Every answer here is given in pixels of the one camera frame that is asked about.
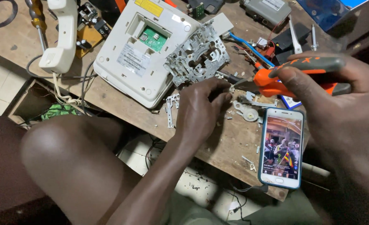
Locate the wooden drawer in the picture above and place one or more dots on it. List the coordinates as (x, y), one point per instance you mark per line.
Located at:
(28, 101)

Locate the orange grey pliers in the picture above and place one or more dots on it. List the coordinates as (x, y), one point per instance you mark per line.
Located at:
(265, 82)

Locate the small white plastic fragment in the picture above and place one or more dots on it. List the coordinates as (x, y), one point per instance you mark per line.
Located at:
(248, 161)

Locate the person's leg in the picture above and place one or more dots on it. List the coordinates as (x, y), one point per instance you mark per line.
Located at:
(62, 168)

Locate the blue plastic bag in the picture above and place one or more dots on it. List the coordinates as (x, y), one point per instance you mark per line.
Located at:
(321, 12)

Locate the white card with blue edge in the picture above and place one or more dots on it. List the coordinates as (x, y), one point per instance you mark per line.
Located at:
(289, 101)

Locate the smartphone in blue case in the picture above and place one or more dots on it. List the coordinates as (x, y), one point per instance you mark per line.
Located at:
(281, 147)

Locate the grey metal box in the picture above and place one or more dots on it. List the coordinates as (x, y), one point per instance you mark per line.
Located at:
(265, 11)

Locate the small green circuit board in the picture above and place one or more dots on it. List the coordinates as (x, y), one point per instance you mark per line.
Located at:
(198, 9)

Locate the person's left hand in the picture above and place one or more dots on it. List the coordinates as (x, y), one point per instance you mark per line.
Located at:
(197, 109)

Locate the white plastic gear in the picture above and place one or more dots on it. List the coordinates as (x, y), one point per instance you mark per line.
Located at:
(251, 115)

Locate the yellow circuit board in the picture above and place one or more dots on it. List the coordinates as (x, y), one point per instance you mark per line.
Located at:
(90, 34)

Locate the red electronic component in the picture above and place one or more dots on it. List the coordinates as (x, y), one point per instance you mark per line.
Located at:
(267, 51)

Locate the green cloth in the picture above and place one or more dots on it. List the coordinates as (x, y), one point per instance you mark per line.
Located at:
(59, 111)

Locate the white plastic block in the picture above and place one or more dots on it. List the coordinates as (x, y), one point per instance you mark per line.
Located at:
(222, 25)

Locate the white telephone handset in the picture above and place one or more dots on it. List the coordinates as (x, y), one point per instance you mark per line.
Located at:
(61, 37)

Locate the small silver metal bracket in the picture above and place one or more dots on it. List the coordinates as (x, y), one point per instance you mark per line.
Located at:
(171, 109)

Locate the silver metal lever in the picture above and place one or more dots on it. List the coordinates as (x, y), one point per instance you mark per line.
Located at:
(256, 101)

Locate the white plastic strip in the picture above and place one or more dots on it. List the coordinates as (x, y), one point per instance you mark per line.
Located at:
(295, 37)

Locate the silver metal mechanism chassis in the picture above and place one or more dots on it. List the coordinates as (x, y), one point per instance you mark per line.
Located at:
(197, 56)

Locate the person's right hand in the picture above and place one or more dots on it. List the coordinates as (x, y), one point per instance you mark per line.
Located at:
(346, 118)

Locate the silver metal bolt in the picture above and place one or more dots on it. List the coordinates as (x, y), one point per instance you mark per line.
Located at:
(314, 39)

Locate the white telephone base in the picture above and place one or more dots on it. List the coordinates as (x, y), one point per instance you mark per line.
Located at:
(131, 59)

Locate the black plastic box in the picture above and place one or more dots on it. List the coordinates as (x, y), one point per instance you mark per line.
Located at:
(286, 42)

